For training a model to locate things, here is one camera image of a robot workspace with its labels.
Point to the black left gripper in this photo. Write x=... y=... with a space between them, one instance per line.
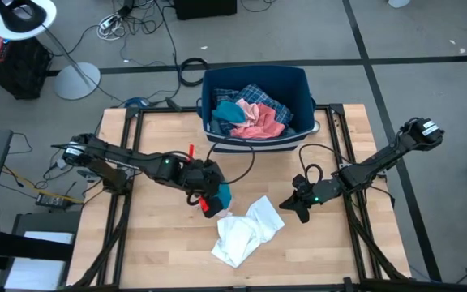
x=203 y=178

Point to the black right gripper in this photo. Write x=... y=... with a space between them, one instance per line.
x=303 y=192

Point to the light blue denim garment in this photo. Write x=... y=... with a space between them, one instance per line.
x=292 y=131

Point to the red salmon garment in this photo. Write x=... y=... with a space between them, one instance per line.
x=266 y=125

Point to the pale pink garment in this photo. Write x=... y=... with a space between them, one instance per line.
x=247 y=107

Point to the blue plaid shirt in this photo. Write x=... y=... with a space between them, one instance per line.
x=258 y=93

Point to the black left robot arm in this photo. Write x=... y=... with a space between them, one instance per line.
x=116 y=156

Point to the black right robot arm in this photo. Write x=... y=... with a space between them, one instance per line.
x=379 y=158

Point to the white garment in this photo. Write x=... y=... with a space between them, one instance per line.
x=241 y=235

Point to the navy white striped fabric basket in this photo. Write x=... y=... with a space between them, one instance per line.
x=258 y=75

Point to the black power adaptor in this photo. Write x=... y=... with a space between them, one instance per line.
x=53 y=200

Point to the grey cabinet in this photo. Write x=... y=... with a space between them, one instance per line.
x=43 y=221

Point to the white floor lamp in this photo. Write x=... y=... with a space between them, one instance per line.
x=75 y=81

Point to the black box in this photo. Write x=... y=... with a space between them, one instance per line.
x=205 y=8

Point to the white power strip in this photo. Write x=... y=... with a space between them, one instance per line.
x=110 y=24

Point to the black crate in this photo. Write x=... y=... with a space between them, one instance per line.
x=18 y=69

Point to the black aluminium table frame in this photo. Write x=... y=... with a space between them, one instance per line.
x=156 y=109

